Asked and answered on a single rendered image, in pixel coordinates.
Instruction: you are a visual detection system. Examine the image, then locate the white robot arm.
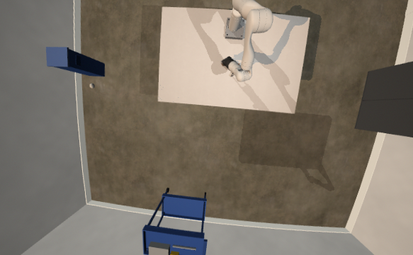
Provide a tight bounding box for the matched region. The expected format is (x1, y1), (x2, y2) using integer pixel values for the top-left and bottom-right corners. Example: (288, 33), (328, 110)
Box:
(228, 0), (273, 82)

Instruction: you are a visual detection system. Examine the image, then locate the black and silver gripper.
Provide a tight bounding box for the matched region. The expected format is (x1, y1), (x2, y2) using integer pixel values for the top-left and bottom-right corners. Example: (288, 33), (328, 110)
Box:
(221, 56), (238, 77)

